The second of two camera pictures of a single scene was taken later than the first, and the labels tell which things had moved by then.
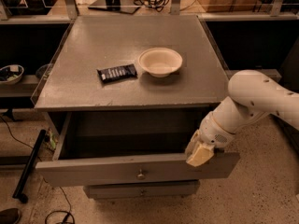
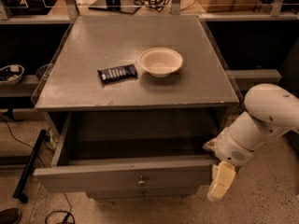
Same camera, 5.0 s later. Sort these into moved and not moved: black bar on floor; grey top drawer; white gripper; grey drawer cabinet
Moved: white gripper
Not moved: grey top drawer; grey drawer cabinet; black bar on floor
